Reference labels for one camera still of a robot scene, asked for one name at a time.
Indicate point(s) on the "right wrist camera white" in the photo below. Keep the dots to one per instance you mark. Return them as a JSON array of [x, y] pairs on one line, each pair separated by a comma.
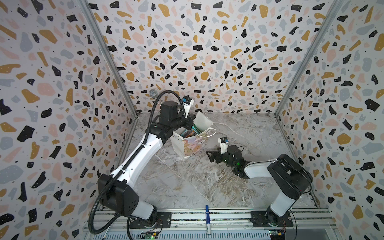
[[224, 144]]

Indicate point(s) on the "teal fruit Fox's candy bag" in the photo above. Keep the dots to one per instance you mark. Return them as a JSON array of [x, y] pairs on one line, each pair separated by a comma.
[[194, 131]]

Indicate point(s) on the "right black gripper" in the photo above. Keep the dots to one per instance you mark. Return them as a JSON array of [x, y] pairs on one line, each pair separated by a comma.
[[219, 155]]

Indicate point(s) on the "white paper gift bag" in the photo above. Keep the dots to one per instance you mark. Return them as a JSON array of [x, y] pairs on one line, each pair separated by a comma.
[[187, 147]]

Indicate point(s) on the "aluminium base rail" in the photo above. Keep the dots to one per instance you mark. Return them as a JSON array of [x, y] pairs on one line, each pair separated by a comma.
[[224, 224]]

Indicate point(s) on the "green circuit board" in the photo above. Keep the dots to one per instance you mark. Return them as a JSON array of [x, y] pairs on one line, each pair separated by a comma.
[[149, 235]]

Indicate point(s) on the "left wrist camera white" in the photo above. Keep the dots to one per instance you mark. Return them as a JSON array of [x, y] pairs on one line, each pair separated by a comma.
[[187, 104]]

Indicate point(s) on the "blue marker pen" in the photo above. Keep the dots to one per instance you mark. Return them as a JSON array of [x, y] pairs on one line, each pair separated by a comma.
[[208, 220]]

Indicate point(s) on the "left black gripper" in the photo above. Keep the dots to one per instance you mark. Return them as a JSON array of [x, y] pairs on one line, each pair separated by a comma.
[[189, 121]]

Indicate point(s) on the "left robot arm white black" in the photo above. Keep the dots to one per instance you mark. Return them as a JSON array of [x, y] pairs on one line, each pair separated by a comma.
[[116, 191]]

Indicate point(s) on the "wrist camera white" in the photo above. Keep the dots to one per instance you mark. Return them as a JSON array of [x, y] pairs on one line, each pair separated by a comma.
[[224, 144], [187, 104]]

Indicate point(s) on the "glitter microphone on stand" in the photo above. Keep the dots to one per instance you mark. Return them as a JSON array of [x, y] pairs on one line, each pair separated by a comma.
[[153, 94]]

